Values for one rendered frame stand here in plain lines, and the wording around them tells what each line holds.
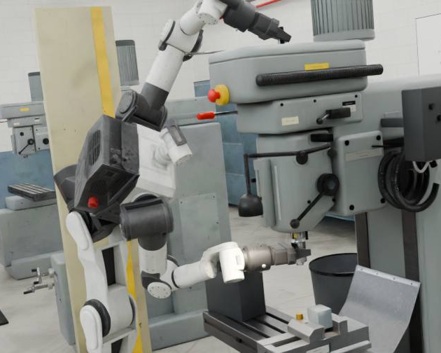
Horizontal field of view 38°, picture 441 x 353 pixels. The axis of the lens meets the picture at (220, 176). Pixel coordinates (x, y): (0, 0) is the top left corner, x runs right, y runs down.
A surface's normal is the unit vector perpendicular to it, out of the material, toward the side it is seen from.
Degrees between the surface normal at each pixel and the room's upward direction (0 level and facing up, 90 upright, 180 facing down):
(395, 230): 90
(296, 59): 90
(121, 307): 81
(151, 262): 125
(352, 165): 90
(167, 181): 58
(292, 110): 90
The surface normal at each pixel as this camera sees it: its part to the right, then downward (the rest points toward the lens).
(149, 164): 0.60, -0.51
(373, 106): 0.48, 0.07
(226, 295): -0.79, 0.15
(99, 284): -0.64, 0.16
